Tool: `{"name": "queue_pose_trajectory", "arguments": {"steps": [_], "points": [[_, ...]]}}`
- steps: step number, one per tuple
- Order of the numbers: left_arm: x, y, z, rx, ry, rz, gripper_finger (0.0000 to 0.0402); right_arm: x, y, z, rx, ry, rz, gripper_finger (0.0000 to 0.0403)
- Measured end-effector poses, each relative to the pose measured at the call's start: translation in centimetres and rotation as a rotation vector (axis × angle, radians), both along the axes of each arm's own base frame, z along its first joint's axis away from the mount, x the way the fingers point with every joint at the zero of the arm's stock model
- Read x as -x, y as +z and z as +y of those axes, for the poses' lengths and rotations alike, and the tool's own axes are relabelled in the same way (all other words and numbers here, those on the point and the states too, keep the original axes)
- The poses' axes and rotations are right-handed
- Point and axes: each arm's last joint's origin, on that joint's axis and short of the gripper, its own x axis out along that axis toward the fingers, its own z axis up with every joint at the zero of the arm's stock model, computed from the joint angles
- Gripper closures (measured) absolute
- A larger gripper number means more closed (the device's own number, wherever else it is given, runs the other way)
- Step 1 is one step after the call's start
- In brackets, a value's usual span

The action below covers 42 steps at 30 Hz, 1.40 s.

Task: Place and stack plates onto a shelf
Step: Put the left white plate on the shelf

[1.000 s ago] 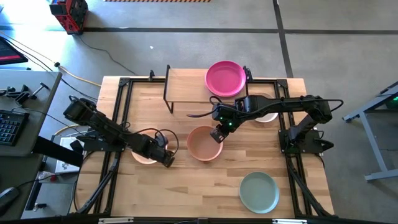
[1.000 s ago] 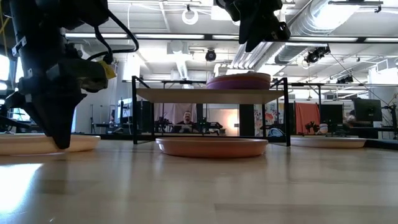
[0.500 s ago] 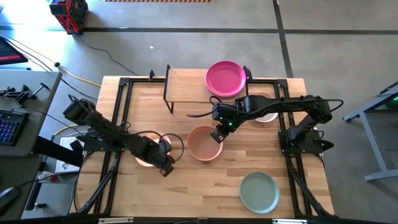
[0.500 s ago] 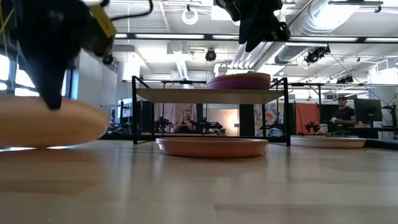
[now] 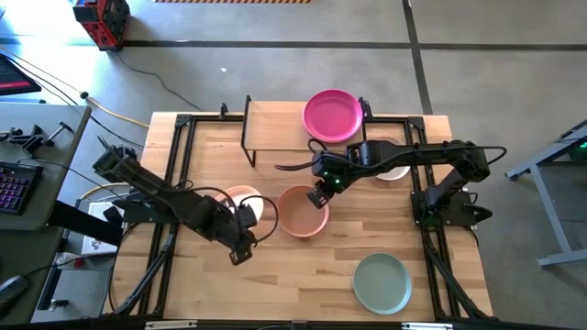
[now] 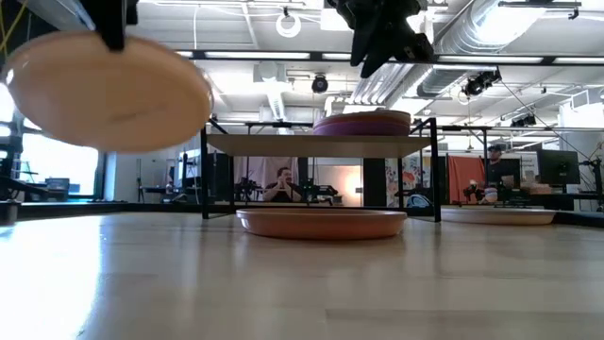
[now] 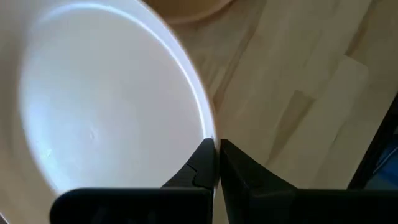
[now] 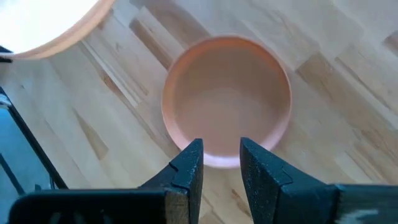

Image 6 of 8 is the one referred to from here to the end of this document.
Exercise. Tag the white and pink round object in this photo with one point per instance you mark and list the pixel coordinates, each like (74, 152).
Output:
(491, 195)

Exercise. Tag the orange banner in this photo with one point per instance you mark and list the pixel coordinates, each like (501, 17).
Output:
(464, 175)

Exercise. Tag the blue and white helmet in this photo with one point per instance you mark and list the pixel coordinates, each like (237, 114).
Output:
(419, 202)

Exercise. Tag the black machine with green lights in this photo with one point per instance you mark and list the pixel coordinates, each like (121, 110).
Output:
(323, 191)

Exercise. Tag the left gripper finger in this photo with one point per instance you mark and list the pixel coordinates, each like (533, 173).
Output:
(113, 38)

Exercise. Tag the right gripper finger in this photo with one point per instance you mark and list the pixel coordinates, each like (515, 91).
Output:
(358, 47)
(382, 54)

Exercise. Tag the white plate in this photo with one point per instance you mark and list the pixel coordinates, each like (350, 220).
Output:
(500, 218)

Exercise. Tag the black pillar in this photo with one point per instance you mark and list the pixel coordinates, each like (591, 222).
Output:
(374, 181)

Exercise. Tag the colourful poster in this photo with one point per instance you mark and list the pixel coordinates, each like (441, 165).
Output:
(392, 181)

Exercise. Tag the silver ventilation duct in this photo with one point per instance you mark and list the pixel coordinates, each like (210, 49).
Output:
(476, 28)

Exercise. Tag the person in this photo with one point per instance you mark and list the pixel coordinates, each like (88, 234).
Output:
(283, 189)
(500, 170)

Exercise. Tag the cardboard box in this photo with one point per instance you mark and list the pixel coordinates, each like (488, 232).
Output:
(541, 189)

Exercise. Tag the large bright window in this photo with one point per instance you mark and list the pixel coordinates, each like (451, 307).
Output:
(56, 170)

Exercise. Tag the white curtain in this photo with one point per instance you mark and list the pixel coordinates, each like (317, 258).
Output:
(250, 172)

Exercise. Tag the peach plate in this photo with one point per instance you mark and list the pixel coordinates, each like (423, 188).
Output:
(321, 226)

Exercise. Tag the black overhead light bar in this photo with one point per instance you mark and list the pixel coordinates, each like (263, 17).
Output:
(255, 55)

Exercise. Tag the purple plate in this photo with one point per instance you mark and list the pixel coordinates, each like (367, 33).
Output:
(363, 130)

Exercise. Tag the black-framed wooden shelf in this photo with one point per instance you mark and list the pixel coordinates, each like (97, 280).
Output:
(311, 146)

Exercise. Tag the cream plate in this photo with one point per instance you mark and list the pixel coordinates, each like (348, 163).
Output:
(108, 99)

